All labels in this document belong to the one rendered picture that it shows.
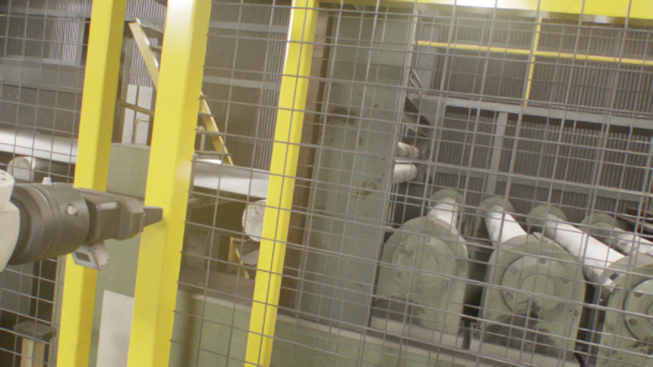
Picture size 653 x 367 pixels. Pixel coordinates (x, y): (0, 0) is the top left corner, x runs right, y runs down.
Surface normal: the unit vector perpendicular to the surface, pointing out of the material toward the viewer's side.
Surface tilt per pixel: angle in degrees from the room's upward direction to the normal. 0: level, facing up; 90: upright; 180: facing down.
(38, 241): 99
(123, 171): 90
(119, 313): 90
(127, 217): 90
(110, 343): 90
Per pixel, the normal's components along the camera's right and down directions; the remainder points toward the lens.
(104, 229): 0.95, 0.16
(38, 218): 0.48, -0.07
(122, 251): -0.27, 0.04
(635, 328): -0.47, 0.20
